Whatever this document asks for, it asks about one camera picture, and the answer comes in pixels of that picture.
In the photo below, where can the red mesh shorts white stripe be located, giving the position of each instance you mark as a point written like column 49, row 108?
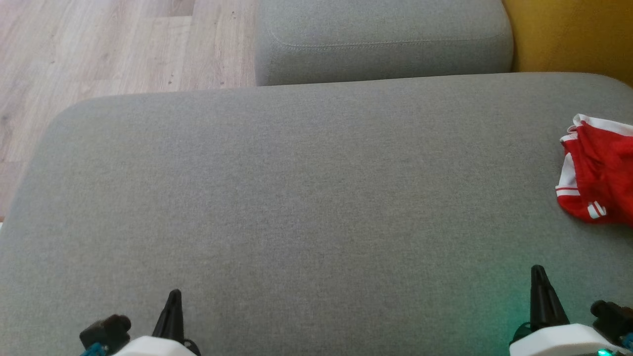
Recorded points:
column 608, row 153

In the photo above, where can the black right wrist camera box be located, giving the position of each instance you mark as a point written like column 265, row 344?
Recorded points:
column 613, row 319

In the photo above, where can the mustard yellow cushion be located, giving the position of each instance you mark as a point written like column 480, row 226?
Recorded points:
column 573, row 34

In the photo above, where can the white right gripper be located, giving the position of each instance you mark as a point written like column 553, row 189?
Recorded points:
column 559, row 341

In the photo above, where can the grey sofa back cushion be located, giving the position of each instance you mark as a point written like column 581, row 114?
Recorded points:
column 385, row 39

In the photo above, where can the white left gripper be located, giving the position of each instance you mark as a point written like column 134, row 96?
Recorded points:
column 153, row 348

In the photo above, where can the large grey sofa seat cushion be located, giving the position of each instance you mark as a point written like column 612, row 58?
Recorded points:
column 316, row 207

